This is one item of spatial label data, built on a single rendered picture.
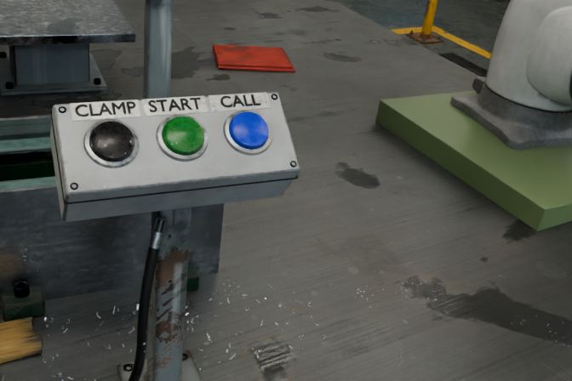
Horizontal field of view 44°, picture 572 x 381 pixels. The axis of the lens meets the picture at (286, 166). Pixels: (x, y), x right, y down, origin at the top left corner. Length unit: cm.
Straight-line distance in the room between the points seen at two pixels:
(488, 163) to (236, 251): 42
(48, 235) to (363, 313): 34
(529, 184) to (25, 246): 68
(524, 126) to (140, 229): 67
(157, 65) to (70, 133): 58
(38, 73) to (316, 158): 48
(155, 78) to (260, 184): 57
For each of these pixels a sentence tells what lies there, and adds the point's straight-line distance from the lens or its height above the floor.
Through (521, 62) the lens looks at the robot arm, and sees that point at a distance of 117.
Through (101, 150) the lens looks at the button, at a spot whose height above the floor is 107.
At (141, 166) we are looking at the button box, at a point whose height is 105.
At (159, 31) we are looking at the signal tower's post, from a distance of 106.
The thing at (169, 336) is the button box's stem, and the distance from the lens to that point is 63.
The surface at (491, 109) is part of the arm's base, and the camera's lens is 122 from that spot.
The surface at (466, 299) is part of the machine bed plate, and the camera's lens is 86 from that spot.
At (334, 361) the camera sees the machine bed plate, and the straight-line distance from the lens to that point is 73.
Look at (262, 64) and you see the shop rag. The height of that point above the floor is 81.
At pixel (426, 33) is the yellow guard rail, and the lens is 450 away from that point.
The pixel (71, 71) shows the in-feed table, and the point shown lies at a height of 83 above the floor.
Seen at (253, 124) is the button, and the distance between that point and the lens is 53.
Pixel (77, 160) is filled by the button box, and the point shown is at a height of 106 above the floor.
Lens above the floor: 130
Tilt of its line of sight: 28 degrees down
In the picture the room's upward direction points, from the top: 7 degrees clockwise
